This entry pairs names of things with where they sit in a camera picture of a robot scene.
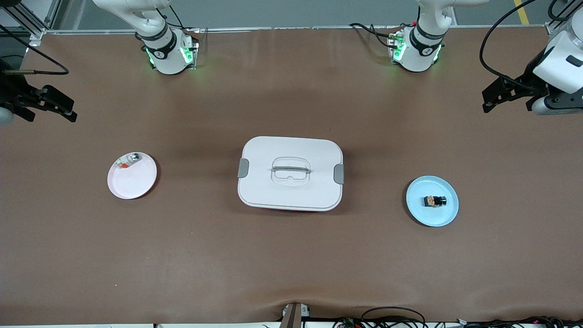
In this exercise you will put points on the white lidded storage box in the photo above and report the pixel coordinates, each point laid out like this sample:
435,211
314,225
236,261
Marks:
291,191

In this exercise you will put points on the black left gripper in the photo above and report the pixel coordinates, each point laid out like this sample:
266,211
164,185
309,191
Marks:
529,80

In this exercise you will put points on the brown camera mount post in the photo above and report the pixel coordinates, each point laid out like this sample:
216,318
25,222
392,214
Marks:
291,319

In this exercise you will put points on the pink round plate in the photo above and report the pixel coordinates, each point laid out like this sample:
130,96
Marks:
132,182

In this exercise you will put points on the brown table mat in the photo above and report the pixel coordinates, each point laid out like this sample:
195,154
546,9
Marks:
291,264

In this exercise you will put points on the small white mount device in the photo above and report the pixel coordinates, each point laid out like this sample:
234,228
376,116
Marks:
306,311

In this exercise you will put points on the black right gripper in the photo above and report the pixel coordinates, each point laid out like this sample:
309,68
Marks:
11,92

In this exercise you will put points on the silver table edge rail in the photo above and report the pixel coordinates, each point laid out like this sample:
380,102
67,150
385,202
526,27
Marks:
296,28

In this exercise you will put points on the white circuit breaker orange lever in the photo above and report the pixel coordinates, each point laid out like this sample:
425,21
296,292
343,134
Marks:
132,158

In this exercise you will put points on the blue round plate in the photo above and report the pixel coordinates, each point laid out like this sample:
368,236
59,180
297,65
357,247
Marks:
423,214

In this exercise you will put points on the black orange switch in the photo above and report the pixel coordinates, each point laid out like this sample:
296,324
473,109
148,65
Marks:
437,201

